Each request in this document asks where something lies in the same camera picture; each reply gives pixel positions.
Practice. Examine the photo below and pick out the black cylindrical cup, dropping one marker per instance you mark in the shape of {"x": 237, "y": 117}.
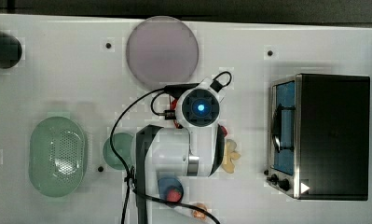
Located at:
{"x": 10, "y": 50}

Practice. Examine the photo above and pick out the red plush ketchup bottle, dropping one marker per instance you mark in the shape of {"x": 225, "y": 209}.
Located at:
{"x": 173, "y": 106}

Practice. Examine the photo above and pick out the blue bowl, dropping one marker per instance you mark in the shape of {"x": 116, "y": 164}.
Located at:
{"x": 167, "y": 183}

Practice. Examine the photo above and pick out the round lilac plate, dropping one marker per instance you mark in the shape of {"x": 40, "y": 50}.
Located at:
{"x": 162, "y": 50}

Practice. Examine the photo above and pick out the black toaster oven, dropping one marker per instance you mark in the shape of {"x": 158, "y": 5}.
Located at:
{"x": 319, "y": 137}

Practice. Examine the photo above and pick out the plush orange slice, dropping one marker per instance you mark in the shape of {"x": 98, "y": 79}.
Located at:
{"x": 198, "y": 214}

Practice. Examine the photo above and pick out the green cup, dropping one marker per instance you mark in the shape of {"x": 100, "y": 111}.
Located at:
{"x": 122, "y": 145}

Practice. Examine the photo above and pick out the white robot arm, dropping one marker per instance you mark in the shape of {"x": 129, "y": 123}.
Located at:
{"x": 194, "y": 148}

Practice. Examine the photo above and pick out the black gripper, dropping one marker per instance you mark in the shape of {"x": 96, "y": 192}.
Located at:
{"x": 176, "y": 91}

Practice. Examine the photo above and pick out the green oval strainer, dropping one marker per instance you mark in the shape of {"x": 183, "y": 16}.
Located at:
{"x": 58, "y": 156}

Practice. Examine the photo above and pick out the plush strawberry in bowl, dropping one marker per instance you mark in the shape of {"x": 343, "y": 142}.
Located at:
{"x": 174, "y": 196}

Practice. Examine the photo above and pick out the plush peeled banana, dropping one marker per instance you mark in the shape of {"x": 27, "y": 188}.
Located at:
{"x": 230, "y": 155}

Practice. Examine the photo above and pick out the plush strawberry on table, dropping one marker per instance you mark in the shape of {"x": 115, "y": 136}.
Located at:
{"x": 224, "y": 130}

